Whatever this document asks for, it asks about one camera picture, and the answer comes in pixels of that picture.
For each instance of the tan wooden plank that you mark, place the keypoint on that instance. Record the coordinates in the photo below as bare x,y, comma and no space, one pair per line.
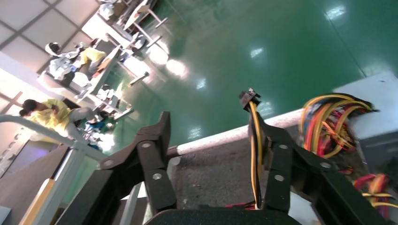
37,202

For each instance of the light grey metal frame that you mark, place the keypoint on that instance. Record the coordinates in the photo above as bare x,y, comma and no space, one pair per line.
84,149

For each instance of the dark grey foam mat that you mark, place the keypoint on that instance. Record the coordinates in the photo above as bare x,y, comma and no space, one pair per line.
211,177

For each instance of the white metal frame pipe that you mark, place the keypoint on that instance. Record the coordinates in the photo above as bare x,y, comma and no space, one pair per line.
224,135

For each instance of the white work table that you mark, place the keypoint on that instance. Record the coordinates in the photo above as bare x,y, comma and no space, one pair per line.
141,9
105,66

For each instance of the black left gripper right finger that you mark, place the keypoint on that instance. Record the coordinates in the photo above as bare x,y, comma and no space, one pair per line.
286,167

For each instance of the white humanoid robot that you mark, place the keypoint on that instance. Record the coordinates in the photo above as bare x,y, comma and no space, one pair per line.
62,66

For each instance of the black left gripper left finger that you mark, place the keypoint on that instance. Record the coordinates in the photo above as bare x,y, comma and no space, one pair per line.
149,161

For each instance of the seated person in yellow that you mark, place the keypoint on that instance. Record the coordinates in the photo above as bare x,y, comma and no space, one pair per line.
53,118

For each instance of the person in yellow shirt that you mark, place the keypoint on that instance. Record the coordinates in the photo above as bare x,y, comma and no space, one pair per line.
93,56

